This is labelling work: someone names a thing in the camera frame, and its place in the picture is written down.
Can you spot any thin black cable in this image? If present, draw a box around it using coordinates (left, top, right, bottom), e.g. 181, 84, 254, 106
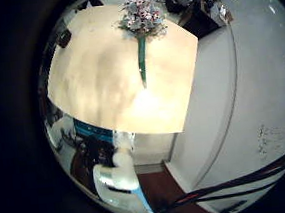
189, 178, 282, 207

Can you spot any small black device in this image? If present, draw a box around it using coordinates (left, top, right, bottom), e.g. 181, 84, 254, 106
55, 28, 74, 50

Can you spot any pink white flower bouquet green stem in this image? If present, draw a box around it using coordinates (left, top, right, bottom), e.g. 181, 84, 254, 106
115, 0, 175, 91

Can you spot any red black cable bundle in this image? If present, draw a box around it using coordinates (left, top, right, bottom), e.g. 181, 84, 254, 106
143, 143, 285, 213

